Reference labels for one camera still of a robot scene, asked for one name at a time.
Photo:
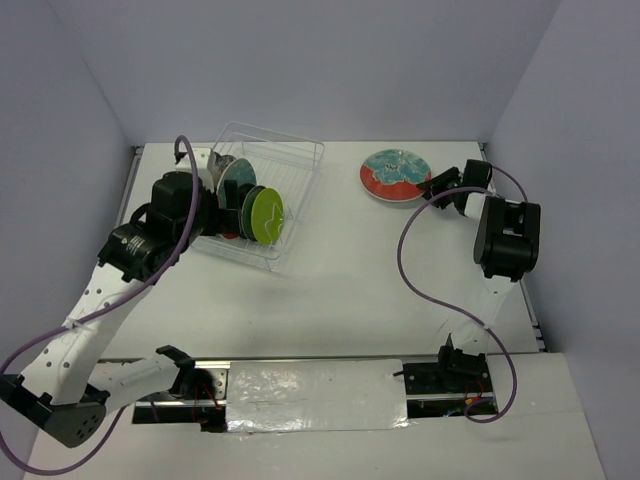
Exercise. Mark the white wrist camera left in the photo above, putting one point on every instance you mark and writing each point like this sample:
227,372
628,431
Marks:
202,156

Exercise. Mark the blue floral white plate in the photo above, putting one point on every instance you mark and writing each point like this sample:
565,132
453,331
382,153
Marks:
217,164

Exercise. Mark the black plate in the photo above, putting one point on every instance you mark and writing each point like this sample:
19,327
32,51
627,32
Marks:
243,192

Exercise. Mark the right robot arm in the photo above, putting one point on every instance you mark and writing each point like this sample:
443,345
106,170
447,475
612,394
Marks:
506,247

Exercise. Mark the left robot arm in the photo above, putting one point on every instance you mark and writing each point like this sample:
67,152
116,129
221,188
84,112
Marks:
63,391

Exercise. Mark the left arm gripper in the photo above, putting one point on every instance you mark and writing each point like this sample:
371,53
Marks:
222,220

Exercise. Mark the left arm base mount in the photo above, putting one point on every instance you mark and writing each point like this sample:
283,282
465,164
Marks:
198,396

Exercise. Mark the silver foil tape sheet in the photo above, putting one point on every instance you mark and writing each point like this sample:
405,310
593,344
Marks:
315,396

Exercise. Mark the dark green patterned plate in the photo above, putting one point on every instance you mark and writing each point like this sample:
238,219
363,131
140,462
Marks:
248,211

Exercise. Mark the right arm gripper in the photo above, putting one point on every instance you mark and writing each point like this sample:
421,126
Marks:
438,183

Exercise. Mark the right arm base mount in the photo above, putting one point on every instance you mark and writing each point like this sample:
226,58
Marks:
447,386

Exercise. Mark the lime green plate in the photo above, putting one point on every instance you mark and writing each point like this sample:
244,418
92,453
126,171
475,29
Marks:
268,217

